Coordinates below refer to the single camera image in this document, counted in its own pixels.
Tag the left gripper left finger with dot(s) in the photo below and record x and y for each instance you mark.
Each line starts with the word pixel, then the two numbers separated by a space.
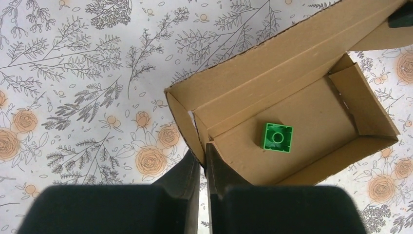
pixel 162 207

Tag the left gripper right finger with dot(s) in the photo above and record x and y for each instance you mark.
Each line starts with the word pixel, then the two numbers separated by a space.
pixel 238 207

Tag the small green cube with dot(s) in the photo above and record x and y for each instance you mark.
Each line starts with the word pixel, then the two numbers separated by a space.
pixel 277 137

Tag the brown cardboard box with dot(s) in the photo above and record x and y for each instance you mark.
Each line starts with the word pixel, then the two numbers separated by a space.
pixel 302 78

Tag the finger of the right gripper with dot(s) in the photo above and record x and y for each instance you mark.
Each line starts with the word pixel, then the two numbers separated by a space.
pixel 402 17

